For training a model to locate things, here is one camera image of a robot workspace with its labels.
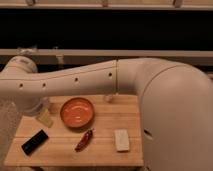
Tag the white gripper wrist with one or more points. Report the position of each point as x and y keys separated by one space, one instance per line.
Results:
x=37 y=106

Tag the black eraser block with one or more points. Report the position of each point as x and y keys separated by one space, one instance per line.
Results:
x=34 y=142

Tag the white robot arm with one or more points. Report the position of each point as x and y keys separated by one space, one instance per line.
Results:
x=175 y=101

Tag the orange bowl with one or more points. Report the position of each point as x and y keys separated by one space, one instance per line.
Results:
x=77 y=112

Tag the red chili pepper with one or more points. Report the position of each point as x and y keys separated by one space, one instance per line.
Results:
x=84 y=140

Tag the small white bottle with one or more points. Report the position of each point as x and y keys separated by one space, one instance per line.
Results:
x=108 y=98

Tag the beige sponge block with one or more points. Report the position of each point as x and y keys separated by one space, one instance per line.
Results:
x=122 y=140

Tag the wooden rail beam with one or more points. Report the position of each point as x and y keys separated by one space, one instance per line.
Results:
x=82 y=57

